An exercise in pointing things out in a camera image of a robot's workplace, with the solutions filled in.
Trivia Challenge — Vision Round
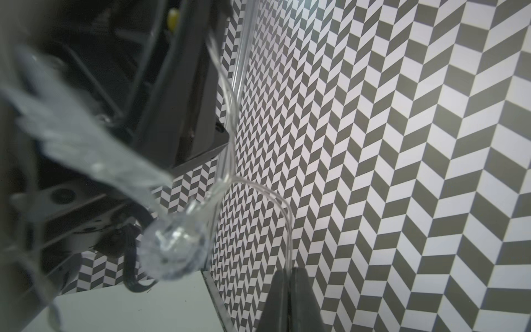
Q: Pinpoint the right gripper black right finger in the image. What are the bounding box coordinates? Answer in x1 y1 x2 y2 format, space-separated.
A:
289 267 325 332

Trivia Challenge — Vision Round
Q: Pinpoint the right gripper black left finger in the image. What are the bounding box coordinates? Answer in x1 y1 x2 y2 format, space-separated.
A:
256 270 289 332

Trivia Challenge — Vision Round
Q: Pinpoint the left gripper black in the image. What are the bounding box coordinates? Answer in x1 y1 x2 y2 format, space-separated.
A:
0 0 231 300

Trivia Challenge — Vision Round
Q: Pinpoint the clear string light wire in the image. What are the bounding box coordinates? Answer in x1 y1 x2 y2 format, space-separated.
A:
0 32 295 283

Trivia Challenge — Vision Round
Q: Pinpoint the left corner metal post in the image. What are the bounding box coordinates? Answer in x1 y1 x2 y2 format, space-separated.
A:
230 1 260 103

